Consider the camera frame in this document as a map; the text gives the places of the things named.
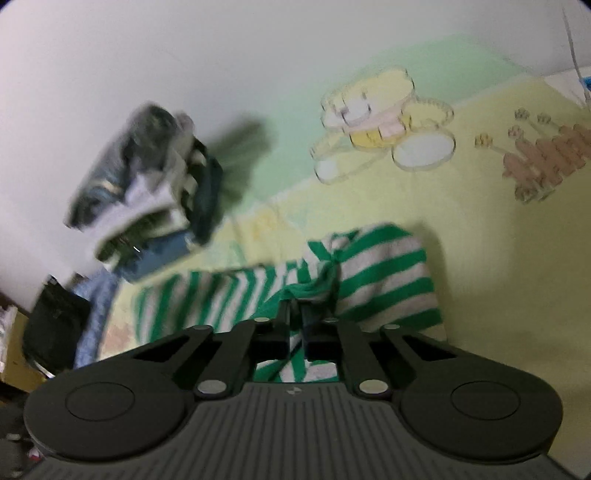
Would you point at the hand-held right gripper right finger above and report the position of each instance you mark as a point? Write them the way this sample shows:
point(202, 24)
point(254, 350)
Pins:
point(309, 325)

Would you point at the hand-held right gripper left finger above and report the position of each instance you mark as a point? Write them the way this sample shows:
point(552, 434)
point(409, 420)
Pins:
point(282, 321)

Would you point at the green white striped garment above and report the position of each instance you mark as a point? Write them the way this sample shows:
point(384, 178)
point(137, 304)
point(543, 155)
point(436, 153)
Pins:
point(383, 272)

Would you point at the stack of folded clothes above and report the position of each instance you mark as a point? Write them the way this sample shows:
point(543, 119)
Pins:
point(138, 203)

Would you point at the yellow green printed blanket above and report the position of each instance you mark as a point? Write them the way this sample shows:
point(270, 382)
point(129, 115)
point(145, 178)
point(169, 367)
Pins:
point(485, 277)

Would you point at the blue patterned cloth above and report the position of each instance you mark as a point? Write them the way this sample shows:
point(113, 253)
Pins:
point(99, 304)

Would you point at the black bag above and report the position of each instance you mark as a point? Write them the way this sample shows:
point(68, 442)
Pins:
point(55, 323)

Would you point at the white blue-printed object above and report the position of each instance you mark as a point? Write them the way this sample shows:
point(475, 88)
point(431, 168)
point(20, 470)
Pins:
point(564, 81)

